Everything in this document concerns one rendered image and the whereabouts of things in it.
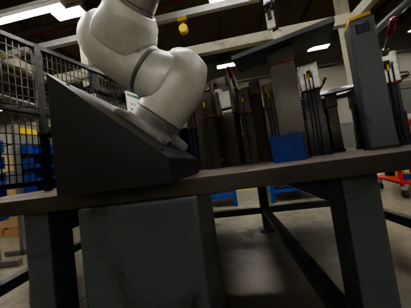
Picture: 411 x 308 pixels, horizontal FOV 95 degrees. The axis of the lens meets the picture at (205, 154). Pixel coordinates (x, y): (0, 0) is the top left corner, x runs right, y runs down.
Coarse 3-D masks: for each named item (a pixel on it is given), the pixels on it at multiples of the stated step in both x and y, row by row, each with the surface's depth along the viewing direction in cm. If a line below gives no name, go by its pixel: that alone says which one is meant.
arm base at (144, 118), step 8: (136, 104) 56; (120, 112) 52; (128, 112) 53; (136, 112) 54; (144, 112) 53; (152, 112) 55; (128, 120) 52; (136, 120) 52; (144, 120) 52; (152, 120) 53; (160, 120) 53; (144, 128) 52; (152, 128) 52; (160, 128) 54; (168, 128) 55; (176, 128) 57; (152, 136) 51; (160, 136) 51; (168, 136) 56; (176, 136) 58; (168, 144) 56; (176, 144) 58; (184, 144) 58
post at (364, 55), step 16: (368, 16) 62; (352, 32) 64; (368, 32) 62; (352, 48) 64; (368, 48) 62; (352, 64) 67; (368, 64) 62; (352, 80) 69; (368, 80) 62; (384, 80) 61; (368, 96) 62; (384, 96) 61; (368, 112) 62; (384, 112) 61; (368, 128) 63; (384, 128) 61; (368, 144) 64; (384, 144) 61; (400, 144) 59
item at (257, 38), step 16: (48, 0) 262; (64, 0) 265; (80, 0) 268; (368, 0) 351; (336, 16) 402; (352, 16) 396; (256, 32) 421; (288, 32) 412; (192, 48) 437; (208, 48) 433; (224, 48) 429; (240, 48) 437; (16, 64) 392; (64, 80) 474; (80, 80) 480
